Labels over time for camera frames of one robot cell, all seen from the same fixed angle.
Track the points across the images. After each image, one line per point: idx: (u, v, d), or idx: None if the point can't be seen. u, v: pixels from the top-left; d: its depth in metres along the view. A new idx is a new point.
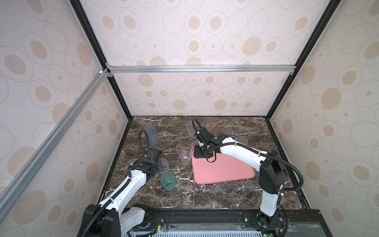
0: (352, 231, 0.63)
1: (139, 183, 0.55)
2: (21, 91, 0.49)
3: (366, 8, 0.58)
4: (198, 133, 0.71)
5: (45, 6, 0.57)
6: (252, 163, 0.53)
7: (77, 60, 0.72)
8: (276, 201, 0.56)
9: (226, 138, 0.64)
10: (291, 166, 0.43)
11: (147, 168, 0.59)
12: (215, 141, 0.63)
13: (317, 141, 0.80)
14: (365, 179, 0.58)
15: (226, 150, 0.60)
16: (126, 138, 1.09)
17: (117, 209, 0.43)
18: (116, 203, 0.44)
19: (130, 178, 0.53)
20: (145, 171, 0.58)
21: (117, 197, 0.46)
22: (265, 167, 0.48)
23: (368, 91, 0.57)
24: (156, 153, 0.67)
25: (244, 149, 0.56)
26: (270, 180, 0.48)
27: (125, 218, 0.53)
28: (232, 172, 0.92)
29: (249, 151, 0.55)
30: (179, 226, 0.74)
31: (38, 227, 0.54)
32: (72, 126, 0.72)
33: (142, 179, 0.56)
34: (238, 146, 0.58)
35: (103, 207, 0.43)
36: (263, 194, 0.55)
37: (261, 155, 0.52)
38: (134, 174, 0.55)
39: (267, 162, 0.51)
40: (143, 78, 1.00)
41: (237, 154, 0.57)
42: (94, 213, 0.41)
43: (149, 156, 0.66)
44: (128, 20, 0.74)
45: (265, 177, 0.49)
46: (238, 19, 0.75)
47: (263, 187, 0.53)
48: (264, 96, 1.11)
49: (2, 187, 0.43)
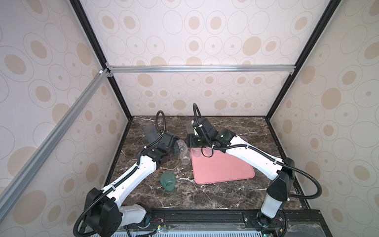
0: (352, 231, 0.63)
1: (146, 173, 0.51)
2: (21, 91, 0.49)
3: (366, 8, 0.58)
4: (200, 126, 0.57)
5: (45, 6, 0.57)
6: (266, 172, 0.48)
7: (77, 60, 0.72)
8: (281, 205, 0.54)
9: (234, 138, 0.54)
10: (308, 175, 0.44)
11: (159, 154, 0.55)
12: (222, 141, 0.53)
13: (316, 141, 0.81)
14: (365, 179, 0.58)
15: (234, 152, 0.53)
16: (126, 138, 1.09)
17: (117, 199, 0.42)
18: (117, 192, 0.43)
19: (137, 166, 0.50)
20: (155, 160, 0.53)
21: (120, 186, 0.44)
22: (282, 178, 0.44)
23: (368, 91, 0.57)
24: (171, 140, 0.61)
25: (257, 154, 0.50)
26: (283, 191, 0.45)
27: (127, 211, 0.53)
28: (232, 172, 0.92)
29: (263, 159, 0.48)
30: (179, 226, 0.74)
31: (38, 227, 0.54)
32: (72, 126, 0.72)
33: (151, 169, 0.52)
34: (249, 148, 0.51)
35: (103, 195, 0.42)
36: (267, 199, 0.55)
37: (278, 164, 0.47)
38: (143, 161, 0.52)
39: (284, 173, 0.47)
40: (143, 78, 1.00)
41: (246, 158, 0.51)
42: (95, 197, 0.41)
43: (164, 141, 0.60)
44: (128, 20, 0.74)
45: (278, 187, 0.46)
46: (238, 19, 0.75)
47: (271, 194, 0.51)
48: (264, 96, 1.11)
49: (2, 187, 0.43)
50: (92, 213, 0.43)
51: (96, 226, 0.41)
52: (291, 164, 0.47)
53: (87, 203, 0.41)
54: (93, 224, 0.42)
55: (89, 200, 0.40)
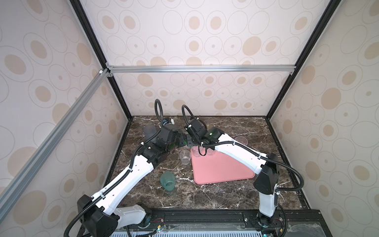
0: (352, 231, 0.63)
1: (140, 176, 0.47)
2: (21, 90, 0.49)
3: (366, 8, 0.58)
4: (190, 127, 0.62)
5: (45, 6, 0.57)
6: (251, 166, 0.51)
7: (77, 60, 0.72)
8: (273, 200, 0.56)
9: (221, 135, 0.57)
10: (293, 170, 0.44)
11: (156, 153, 0.49)
12: (210, 139, 0.56)
13: (316, 141, 0.81)
14: (365, 179, 0.58)
15: (221, 149, 0.56)
16: (126, 138, 1.09)
17: (106, 208, 0.39)
18: (106, 201, 0.40)
19: (130, 169, 0.46)
20: (151, 160, 0.48)
21: (109, 193, 0.41)
22: (265, 172, 0.47)
23: (368, 91, 0.57)
24: (170, 135, 0.52)
25: (243, 150, 0.52)
26: (267, 184, 0.48)
27: (126, 212, 0.54)
28: (232, 172, 0.92)
29: (248, 154, 0.51)
30: (179, 226, 0.74)
31: (38, 227, 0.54)
32: (72, 127, 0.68)
33: (145, 171, 0.47)
34: (236, 145, 0.54)
35: (92, 204, 0.40)
36: (260, 195, 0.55)
37: (261, 159, 0.50)
38: (136, 163, 0.47)
39: (267, 166, 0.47)
40: (143, 78, 1.00)
41: (234, 154, 0.54)
42: (85, 205, 0.39)
43: (162, 137, 0.52)
44: (128, 20, 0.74)
45: (262, 181, 0.49)
46: (238, 19, 0.75)
47: (258, 188, 0.53)
48: (264, 96, 1.11)
49: (2, 187, 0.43)
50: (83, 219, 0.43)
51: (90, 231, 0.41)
52: (275, 158, 0.49)
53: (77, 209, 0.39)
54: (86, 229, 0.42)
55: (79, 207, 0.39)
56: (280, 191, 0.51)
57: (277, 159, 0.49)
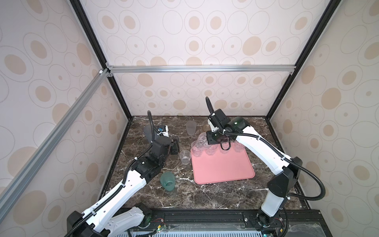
0: (352, 231, 0.63)
1: (132, 191, 0.47)
2: (21, 91, 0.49)
3: (366, 7, 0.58)
4: (213, 115, 0.61)
5: (45, 6, 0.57)
6: (272, 165, 0.49)
7: (77, 60, 0.72)
8: (281, 203, 0.55)
9: (246, 127, 0.54)
10: (312, 174, 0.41)
11: (150, 168, 0.51)
12: (233, 127, 0.54)
13: (317, 141, 0.80)
14: (365, 179, 0.58)
15: (246, 142, 0.53)
16: (126, 138, 1.09)
17: (96, 225, 0.39)
18: (97, 217, 0.40)
19: (122, 184, 0.47)
20: (144, 175, 0.49)
21: (101, 210, 0.41)
22: (286, 174, 0.44)
23: (368, 92, 0.57)
24: (161, 149, 0.52)
25: (267, 147, 0.50)
26: (283, 186, 0.46)
27: (119, 221, 0.52)
28: (232, 172, 0.92)
29: (272, 152, 0.49)
30: (179, 226, 0.74)
31: (38, 227, 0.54)
32: (72, 127, 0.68)
33: (138, 185, 0.48)
34: (260, 140, 0.51)
35: (82, 220, 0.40)
36: (268, 196, 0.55)
37: (284, 160, 0.47)
38: (130, 178, 0.48)
39: (289, 169, 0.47)
40: (143, 78, 1.00)
41: (256, 149, 0.51)
42: (75, 221, 0.39)
43: (155, 151, 0.53)
44: (127, 20, 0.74)
45: (280, 182, 0.47)
46: (238, 19, 0.75)
47: (271, 188, 0.52)
48: (264, 96, 1.11)
49: (2, 187, 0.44)
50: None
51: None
52: (299, 163, 0.47)
53: (67, 226, 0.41)
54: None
55: (70, 223, 0.39)
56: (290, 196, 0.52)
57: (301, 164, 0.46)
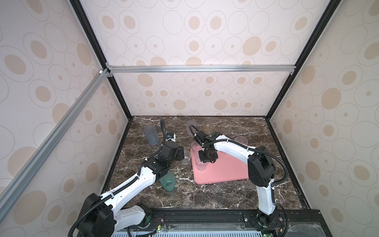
0: (352, 231, 0.63)
1: (145, 184, 0.52)
2: (21, 91, 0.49)
3: (366, 8, 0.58)
4: (195, 135, 0.78)
5: (45, 6, 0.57)
6: (244, 159, 0.56)
7: (77, 60, 0.72)
8: (269, 195, 0.58)
9: (219, 135, 0.68)
10: (279, 158, 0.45)
11: (160, 167, 0.57)
12: (209, 138, 0.68)
13: (317, 141, 0.80)
14: (365, 179, 0.58)
15: (218, 146, 0.65)
16: (126, 138, 1.09)
17: (114, 207, 0.42)
18: (115, 201, 0.43)
19: (137, 176, 0.52)
20: (156, 172, 0.55)
21: (118, 194, 0.45)
22: (252, 160, 0.52)
23: (368, 92, 0.57)
24: (171, 152, 0.60)
25: (235, 144, 0.61)
26: (256, 174, 0.52)
27: (123, 215, 0.53)
28: (232, 172, 0.92)
29: (240, 147, 0.59)
30: (179, 226, 0.74)
31: (38, 227, 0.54)
32: (72, 126, 0.72)
33: (150, 180, 0.53)
34: (229, 142, 0.63)
35: (101, 201, 0.42)
36: (258, 191, 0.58)
37: (249, 150, 0.56)
38: (143, 173, 0.53)
39: (254, 156, 0.54)
40: (143, 78, 1.00)
41: (229, 150, 0.61)
42: (93, 203, 0.41)
43: (164, 153, 0.60)
44: (128, 20, 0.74)
45: (252, 170, 0.53)
46: (238, 20, 0.75)
47: (252, 180, 0.57)
48: (264, 96, 1.11)
49: (2, 187, 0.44)
50: (85, 218, 0.41)
51: (88, 234, 0.41)
52: (265, 150, 0.54)
53: (84, 208, 0.42)
54: (83, 232, 0.42)
55: (87, 205, 0.41)
56: (275, 185, 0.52)
57: (265, 149, 0.54)
